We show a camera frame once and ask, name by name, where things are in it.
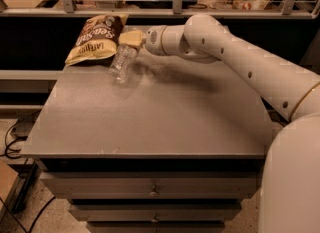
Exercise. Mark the top drawer with knob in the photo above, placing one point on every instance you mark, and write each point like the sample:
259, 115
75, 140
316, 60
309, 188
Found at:
156, 186

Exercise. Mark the bottom drawer front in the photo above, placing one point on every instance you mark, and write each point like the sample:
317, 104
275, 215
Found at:
161, 227

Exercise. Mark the middle drawer with knob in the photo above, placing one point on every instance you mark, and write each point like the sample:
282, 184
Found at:
155, 213

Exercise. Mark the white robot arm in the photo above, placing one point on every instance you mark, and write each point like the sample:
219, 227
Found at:
290, 191

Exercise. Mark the grey drawer cabinet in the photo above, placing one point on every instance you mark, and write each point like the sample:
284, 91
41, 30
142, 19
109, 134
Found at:
172, 116

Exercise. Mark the drawer with knob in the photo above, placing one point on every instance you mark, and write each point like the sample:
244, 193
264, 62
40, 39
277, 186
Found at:
155, 213
156, 186

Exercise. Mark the grey power box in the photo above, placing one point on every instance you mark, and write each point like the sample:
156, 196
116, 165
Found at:
24, 125

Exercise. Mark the brown sea salt chip bag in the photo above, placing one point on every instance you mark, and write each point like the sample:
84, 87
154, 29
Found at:
98, 39

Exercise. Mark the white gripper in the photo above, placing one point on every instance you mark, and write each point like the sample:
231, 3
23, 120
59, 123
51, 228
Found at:
153, 41

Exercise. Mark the clear plastic water bottle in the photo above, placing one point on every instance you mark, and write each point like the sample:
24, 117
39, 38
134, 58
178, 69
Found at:
122, 63

